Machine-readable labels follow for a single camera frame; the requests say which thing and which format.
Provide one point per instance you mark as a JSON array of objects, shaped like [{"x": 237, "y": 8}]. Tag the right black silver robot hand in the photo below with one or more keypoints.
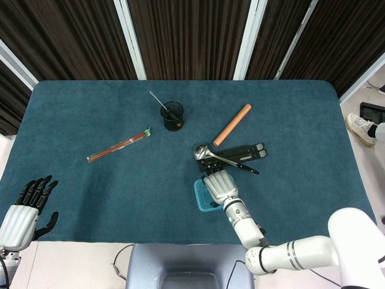
[{"x": 221, "y": 186}]

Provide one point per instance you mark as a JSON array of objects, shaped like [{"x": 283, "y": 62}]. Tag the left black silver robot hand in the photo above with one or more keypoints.
[{"x": 18, "y": 222}]

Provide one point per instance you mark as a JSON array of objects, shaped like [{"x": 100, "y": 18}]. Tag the blue plastic lid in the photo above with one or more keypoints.
[{"x": 201, "y": 195}]

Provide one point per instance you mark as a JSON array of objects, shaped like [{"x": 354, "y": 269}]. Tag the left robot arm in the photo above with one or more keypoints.
[{"x": 5, "y": 268}]

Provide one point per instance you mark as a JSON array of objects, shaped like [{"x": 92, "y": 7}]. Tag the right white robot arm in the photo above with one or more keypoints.
[{"x": 300, "y": 251}]

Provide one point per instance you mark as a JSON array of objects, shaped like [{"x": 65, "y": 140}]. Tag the black folding stand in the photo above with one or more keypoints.
[{"x": 240, "y": 151}]

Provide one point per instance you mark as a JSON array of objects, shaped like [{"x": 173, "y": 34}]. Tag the wooden rolling pin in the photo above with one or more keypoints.
[{"x": 232, "y": 125}]

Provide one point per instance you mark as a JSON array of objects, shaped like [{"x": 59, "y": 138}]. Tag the dark green cup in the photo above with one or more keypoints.
[{"x": 173, "y": 122}]

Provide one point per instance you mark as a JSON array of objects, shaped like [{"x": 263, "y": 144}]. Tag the grey robot torso base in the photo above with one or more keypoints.
[{"x": 189, "y": 262}]

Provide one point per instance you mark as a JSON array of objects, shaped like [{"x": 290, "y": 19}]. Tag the teal table cloth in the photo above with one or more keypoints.
[{"x": 120, "y": 195}]

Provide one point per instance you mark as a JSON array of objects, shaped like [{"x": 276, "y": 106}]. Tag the thin metal stirrer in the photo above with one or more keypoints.
[{"x": 158, "y": 100}]

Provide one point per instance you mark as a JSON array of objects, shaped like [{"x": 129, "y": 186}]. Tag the packaged brown chopsticks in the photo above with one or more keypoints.
[{"x": 118, "y": 146}]

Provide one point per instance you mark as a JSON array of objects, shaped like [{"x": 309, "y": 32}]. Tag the dark slatted screen panel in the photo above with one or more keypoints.
[
  {"x": 10, "y": 102},
  {"x": 66, "y": 39},
  {"x": 189, "y": 39},
  {"x": 276, "y": 33},
  {"x": 343, "y": 39}
]

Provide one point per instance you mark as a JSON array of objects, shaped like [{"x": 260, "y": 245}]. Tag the white sneaker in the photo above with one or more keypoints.
[{"x": 359, "y": 128}]

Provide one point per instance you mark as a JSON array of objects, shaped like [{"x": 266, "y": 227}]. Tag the person lower leg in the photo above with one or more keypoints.
[{"x": 379, "y": 132}]

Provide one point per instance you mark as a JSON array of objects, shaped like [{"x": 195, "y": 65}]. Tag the black flat tray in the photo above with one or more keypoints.
[{"x": 371, "y": 110}]

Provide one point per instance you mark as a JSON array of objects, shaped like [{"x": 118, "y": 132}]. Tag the small black white device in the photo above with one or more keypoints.
[{"x": 382, "y": 89}]

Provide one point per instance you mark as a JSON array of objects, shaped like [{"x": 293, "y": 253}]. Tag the white screen frame post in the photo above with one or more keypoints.
[
  {"x": 130, "y": 39},
  {"x": 296, "y": 39},
  {"x": 362, "y": 78},
  {"x": 249, "y": 39},
  {"x": 18, "y": 64}
]

